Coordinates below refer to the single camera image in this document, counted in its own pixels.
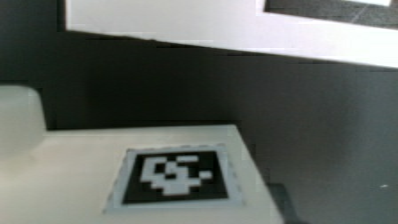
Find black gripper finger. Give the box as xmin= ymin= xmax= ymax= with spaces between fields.
xmin=266 ymin=183 xmax=309 ymax=224

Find white drawer with tag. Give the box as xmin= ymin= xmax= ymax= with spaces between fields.
xmin=0 ymin=85 xmax=284 ymax=224

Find white U-shaped fence wall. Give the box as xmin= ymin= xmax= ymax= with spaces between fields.
xmin=66 ymin=0 xmax=398 ymax=69

